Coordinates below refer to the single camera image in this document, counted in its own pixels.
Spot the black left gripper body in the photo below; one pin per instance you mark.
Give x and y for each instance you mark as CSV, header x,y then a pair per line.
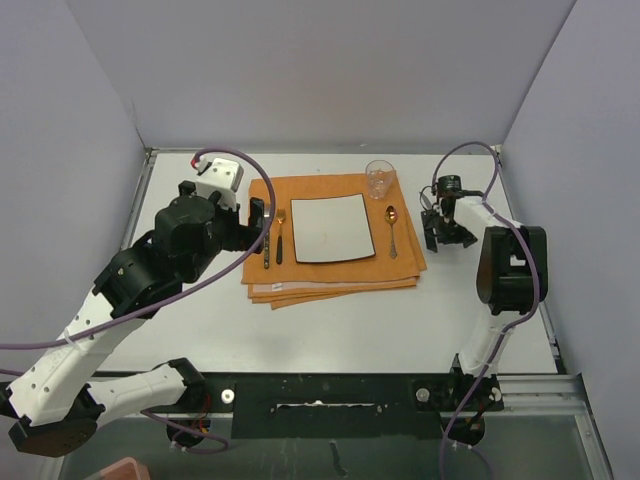
x,y
228,234

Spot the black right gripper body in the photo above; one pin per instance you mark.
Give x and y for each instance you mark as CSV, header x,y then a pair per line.
x,y
441,230

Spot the copper spoon ornate handle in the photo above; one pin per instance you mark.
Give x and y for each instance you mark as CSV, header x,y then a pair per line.
x,y
391,217

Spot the silver metal fork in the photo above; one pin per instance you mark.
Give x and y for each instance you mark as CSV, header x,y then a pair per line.
x,y
267,251

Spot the clear plastic cup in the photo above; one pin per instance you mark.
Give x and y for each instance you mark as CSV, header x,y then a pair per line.
x,y
380,174

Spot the gold fork black handle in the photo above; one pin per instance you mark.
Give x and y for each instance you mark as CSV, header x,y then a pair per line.
x,y
280,218

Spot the orange cloth placemat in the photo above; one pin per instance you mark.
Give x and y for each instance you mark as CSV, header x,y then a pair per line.
x,y
376,273

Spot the white square plate black rim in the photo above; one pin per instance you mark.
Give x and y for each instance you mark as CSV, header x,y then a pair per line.
x,y
331,230

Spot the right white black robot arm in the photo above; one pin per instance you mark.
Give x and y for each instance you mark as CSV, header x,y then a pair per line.
x,y
512,272

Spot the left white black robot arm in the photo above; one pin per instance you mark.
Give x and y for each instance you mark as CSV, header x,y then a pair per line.
x,y
55,404

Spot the pink box corner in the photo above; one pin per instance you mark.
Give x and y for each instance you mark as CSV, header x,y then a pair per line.
x,y
127,468

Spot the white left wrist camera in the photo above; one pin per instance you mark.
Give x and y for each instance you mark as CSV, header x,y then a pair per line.
x,y
218,175

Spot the aluminium left side rail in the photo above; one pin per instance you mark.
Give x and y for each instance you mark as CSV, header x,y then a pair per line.
x,y
138,198

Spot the aluminium right side rail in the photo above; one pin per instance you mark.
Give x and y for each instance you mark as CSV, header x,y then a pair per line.
x,y
542,309

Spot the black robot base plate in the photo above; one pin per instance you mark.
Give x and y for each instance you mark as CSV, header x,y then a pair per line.
x,y
343,406

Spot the aluminium front frame rail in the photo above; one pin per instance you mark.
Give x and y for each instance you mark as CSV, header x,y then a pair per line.
x,y
424,392

